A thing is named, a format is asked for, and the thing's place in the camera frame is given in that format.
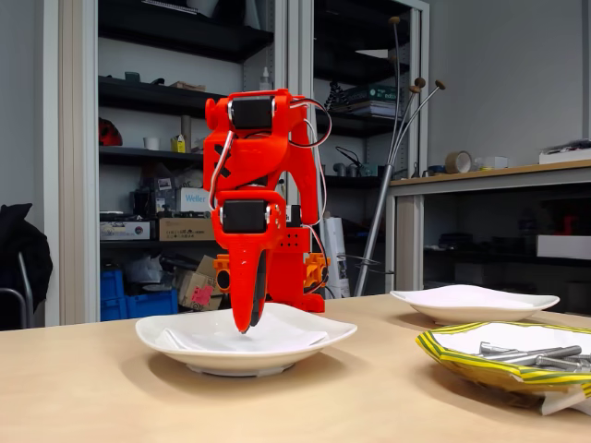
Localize yellow striped octagonal paper plate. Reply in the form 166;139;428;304
415;321;591;398

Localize narrow blue plastic crate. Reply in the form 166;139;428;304
100;269;126;323

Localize grey metal chair frame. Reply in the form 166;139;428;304
0;251;36;329

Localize white cabinet with dark shelves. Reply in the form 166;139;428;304
295;0;430;299
43;0;299;327

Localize black jacket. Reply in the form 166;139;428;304
0;202;54;331

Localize white printed carton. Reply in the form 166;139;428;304
322;216;352;300

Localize flat white printed box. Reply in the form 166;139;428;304
100;221;151;242

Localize red black helmet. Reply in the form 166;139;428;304
98;117;124;148

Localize orange table clamp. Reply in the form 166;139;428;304
304;251;332;292
212;255;232;293

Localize white square plate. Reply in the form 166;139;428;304
390;284;561;327
135;302;359;377

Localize stack of white papers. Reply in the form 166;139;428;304
340;101;399;119

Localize white gripper servo cable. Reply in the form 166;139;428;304
208;130;239;210

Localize cardboard box with pink label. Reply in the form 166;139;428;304
176;255;228;311

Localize small black flexible tripod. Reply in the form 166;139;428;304
325;80;353;112

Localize white Weller box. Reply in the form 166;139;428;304
179;186;214;214

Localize dark green printed box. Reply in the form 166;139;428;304
344;85;398;103

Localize wide blue plastic crate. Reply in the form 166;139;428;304
123;289;179;320

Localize cardboard tube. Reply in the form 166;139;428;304
179;114;193;153

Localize white tray with parts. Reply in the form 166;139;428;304
538;139;591;165

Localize small white container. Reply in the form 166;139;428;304
475;155;509;171

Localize brown tape roll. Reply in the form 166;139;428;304
444;150;474;175

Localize long steel bolt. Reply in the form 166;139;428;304
477;341;546;365
549;357;591;373
530;344;584;368

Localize low cabinet with wooden top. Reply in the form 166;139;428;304
385;159;591;296

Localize metal coat stand wooden knobs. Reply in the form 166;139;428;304
353;16;448;297

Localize white red arm cable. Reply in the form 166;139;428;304
304;122;333;299

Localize black red wrist cable loop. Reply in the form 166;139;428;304
288;95;333;150

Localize long brown cardboard box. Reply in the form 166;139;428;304
159;216;217;242

